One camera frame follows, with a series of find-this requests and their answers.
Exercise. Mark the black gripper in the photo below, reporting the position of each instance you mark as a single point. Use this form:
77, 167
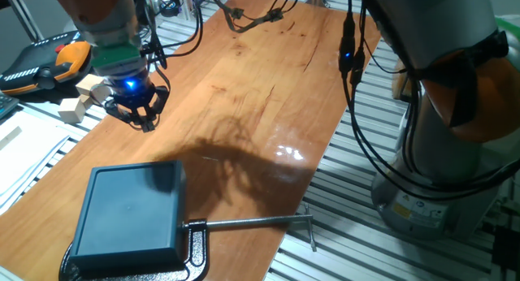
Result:
132, 90

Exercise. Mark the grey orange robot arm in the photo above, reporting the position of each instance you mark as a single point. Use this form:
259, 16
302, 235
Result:
426, 21

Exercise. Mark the dark blue drawer cabinet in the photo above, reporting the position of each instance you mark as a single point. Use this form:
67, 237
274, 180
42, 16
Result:
130, 212

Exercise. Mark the green wrist mounting plate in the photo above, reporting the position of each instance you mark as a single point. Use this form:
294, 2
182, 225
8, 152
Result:
118, 55

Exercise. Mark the tiny wooden block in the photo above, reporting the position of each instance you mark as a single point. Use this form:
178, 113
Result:
84, 101

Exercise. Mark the large wooden cube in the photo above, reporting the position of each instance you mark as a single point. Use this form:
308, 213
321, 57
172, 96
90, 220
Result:
85, 86

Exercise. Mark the small wooden cube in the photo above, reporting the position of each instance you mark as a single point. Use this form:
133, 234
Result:
71, 110

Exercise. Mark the orange wooden board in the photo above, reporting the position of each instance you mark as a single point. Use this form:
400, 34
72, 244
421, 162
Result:
252, 82

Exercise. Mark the orange black teach pendant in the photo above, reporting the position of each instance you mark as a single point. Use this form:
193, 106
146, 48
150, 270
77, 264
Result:
32, 67

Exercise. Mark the white paper stack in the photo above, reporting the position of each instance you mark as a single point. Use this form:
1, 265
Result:
24, 163

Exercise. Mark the black keyboard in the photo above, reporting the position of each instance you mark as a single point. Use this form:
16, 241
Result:
7, 105

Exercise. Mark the small wooden bar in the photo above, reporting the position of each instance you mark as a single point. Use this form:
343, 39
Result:
10, 137

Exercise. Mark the metal tripod leg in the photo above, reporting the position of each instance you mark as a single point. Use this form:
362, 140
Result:
24, 15

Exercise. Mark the black metal c-clamp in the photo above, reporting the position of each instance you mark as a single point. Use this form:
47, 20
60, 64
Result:
197, 252

